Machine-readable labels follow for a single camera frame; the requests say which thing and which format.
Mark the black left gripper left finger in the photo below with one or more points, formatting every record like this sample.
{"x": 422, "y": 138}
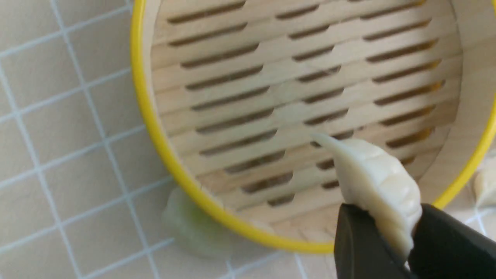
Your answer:
{"x": 360, "y": 252}

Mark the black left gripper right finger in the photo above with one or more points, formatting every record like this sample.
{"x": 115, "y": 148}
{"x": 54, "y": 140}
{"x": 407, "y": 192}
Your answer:
{"x": 445, "y": 248}

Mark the white dumpling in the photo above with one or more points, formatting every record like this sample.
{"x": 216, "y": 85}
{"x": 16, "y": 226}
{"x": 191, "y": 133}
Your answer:
{"x": 377, "y": 183}
{"x": 484, "y": 184}

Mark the pale green dumpling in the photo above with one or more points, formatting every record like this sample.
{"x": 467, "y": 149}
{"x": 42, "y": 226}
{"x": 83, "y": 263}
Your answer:
{"x": 193, "y": 229}

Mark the bamboo steamer tray yellow rim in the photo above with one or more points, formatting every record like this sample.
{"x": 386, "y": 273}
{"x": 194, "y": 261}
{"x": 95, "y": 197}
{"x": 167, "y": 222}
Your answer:
{"x": 231, "y": 91}

